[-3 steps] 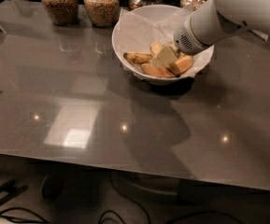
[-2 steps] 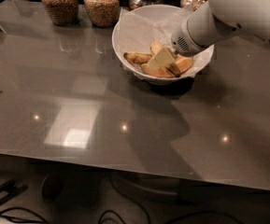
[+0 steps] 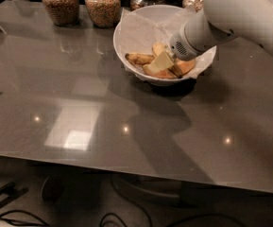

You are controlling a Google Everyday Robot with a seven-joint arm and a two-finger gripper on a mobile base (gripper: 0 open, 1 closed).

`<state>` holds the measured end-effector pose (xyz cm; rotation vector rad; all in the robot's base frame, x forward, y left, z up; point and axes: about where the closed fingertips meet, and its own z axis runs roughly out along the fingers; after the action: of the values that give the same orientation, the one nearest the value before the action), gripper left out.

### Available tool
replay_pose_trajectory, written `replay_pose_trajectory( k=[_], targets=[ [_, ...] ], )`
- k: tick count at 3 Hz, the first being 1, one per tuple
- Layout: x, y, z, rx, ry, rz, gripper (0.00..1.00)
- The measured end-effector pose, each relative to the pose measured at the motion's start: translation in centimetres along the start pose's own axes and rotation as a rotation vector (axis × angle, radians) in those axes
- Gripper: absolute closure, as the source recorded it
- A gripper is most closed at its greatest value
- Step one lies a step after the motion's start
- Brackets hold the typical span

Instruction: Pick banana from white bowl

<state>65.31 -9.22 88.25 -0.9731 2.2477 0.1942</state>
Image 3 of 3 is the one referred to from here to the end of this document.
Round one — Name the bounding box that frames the black cable on floor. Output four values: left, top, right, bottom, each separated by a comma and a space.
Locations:
0, 180, 247, 227

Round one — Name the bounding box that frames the white ceramic bowl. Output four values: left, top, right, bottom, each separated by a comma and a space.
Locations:
112, 4, 217, 87

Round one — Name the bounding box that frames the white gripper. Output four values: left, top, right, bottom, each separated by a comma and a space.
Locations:
147, 26, 205, 74

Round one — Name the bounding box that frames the left spotted banana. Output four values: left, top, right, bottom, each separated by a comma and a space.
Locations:
125, 53, 154, 65

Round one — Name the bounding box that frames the black bracket on floor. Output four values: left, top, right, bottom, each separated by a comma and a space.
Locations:
0, 182, 28, 209

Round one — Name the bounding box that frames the right yellow banana with stem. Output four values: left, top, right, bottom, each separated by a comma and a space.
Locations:
175, 59, 196, 76

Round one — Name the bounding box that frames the left glass jar of grains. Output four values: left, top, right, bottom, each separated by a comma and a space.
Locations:
42, 0, 79, 26

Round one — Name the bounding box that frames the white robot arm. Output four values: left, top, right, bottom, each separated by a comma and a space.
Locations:
169, 0, 273, 61

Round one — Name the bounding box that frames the bottom orange-yellow banana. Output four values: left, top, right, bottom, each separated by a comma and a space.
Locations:
143, 64, 176, 79

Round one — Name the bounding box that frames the round table base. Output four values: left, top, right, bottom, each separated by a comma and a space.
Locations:
111, 174, 213, 208

